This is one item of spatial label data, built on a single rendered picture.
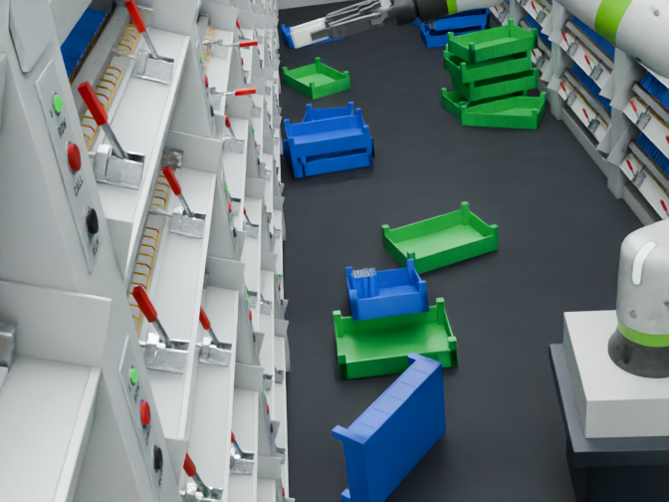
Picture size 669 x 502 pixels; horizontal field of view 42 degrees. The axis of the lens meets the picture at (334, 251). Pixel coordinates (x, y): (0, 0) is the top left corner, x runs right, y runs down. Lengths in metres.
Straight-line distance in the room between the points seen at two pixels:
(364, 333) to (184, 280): 1.45
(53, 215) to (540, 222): 2.48
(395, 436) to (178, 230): 0.94
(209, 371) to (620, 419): 0.79
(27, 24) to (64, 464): 0.23
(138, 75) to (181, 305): 0.26
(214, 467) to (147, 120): 0.40
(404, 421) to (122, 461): 1.34
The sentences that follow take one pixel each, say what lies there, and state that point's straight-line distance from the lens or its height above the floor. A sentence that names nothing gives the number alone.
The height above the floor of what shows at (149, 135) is 1.10.
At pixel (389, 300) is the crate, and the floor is 0.14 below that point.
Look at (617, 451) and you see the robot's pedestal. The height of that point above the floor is 0.28.
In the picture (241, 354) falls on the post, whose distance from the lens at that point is 1.42.
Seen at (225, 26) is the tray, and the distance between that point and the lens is 1.91.
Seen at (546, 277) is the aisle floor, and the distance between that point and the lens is 2.63.
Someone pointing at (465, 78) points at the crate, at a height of 0.18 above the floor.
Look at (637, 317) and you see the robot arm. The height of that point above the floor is 0.49.
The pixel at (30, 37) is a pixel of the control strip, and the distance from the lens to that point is 0.51.
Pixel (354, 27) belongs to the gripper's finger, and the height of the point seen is 0.94.
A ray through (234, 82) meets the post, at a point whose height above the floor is 0.79.
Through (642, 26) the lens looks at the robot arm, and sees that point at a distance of 1.42.
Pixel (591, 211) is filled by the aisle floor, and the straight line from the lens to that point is 2.98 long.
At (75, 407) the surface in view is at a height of 1.10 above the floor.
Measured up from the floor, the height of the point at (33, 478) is 1.10.
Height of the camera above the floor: 1.41
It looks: 30 degrees down
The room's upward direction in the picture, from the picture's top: 7 degrees counter-clockwise
